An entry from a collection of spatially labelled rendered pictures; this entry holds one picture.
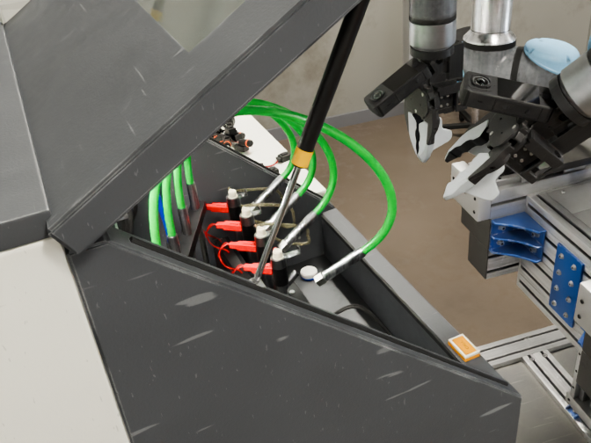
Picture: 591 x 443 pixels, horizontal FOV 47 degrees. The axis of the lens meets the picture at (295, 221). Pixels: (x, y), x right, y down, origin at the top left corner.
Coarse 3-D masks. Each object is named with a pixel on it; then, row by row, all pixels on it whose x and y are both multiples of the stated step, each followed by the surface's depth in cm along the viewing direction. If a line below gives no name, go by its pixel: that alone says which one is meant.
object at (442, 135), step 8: (440, 120) 116; (424, 128) 115; (440, 128) 117; (424, 136) 116; (440, 136) 118; (448, 136) 118; (424, 144) 117; (432, 144) 116; (440, 144) 119; (424, 152) 118; (424, 160) 120
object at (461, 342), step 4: (452, 340) 117; (456, 340) 117; (460, 340) 117; (464, 340) 116; (456, 344) 116; (460, 344) 116; (464, 344) 116; (468, 344) 116; (452, 348) 117; (460, 348) 115; (464, 348) 115; (468, 348) 115; (472, 348) 115; (456, 352) 116; (464, 352) 114; (468, 352) 114; (460, 356) 115; (472, 356) 114; (476, 356) 114; (464, 360) 114
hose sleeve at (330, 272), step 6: (354, 252) 107; (360, 252) 107; (342, 258) 109; (348, 258) 108; (354, 258) 107; (360, 258) 108; (336, 264) 109; (342, 264) 108; (348, 264) 108; (324, 270) 110; (330, 270) 109; (336, 270) 109; (342, 270) 109; (324, 276) 110; (330, 276) 109
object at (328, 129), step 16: (240, 112) 94; (256, 112) 94; (272, 112) 94; (288, 112) 94; (336, 128) 96; (352, 144) 97; (368, 160) 98; (384, 176) 100; (384, 224) 105; (160, 240) 107
